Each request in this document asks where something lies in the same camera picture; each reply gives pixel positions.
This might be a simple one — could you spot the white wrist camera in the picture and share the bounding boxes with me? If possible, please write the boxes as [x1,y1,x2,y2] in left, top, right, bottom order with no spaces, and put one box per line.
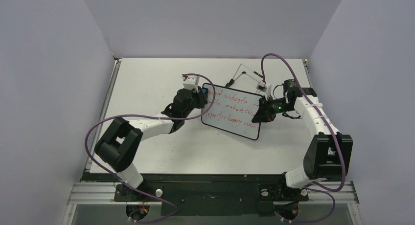
[255,81,272,99]
[182,74,199,92]

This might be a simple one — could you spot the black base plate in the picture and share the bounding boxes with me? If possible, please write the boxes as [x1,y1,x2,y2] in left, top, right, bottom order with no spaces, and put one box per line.
[81,173,343,218]

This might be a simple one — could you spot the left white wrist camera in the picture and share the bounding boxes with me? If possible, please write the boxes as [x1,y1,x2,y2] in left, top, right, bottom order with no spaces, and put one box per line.
[182,74,199,92]

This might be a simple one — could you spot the aluminium rail frame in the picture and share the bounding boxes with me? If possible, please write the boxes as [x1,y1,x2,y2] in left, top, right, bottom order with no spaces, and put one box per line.
[66,58,361,225]

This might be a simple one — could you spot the wire whiteboard stand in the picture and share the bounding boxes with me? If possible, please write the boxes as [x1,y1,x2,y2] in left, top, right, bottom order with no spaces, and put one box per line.
[225,64,263,88]

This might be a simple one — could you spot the small whiteboard with red writing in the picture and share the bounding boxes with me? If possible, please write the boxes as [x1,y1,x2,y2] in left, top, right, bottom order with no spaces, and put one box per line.
[201,83,261,140]

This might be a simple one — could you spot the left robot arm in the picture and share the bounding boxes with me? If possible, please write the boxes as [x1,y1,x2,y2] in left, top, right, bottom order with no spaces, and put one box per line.
[94,87,208,201]

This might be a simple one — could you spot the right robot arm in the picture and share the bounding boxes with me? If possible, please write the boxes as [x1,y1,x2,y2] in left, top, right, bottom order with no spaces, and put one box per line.
[252,79,353,199]

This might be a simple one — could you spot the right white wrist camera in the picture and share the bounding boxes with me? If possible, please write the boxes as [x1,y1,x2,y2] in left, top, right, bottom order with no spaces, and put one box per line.
[255,81,272,99]

